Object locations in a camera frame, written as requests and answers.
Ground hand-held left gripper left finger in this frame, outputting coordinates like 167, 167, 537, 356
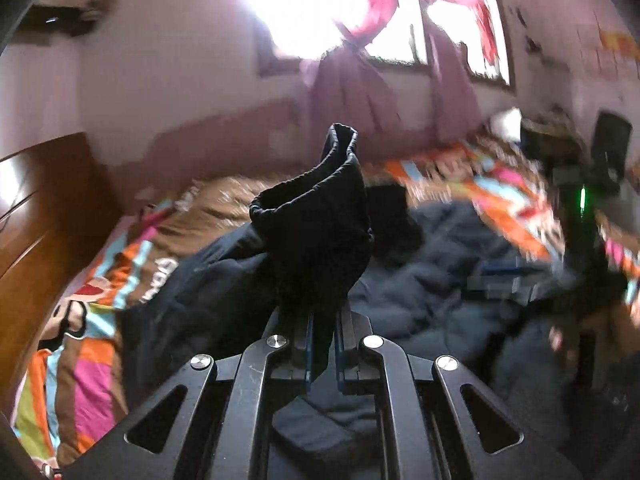
65, 309, 316, 480

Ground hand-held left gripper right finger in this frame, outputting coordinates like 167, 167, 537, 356
335, 309, 586, 480

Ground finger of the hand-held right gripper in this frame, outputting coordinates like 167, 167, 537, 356
467, 259, 568, 311

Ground dark navy padded jacket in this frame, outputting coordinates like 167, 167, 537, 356
117, 122, 621, 480

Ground black upright object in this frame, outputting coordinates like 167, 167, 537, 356
591, 110, 634, 195

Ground cluttered side table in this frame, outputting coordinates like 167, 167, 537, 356
520, 110, 591, 176

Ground mauve curtain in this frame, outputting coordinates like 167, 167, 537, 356
425, 22, 487, 145
299, 35, 403, 137

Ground colourful printed bed cover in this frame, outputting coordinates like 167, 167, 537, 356
12, 137, 640, 471

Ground pink window curtains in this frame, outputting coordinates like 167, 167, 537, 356
252, 0, 517, 92

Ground wooden headboard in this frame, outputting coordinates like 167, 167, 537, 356
0, 132, 118, 401

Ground bright pink sheer curtain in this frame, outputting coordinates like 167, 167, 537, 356
334, 0, 507, 67

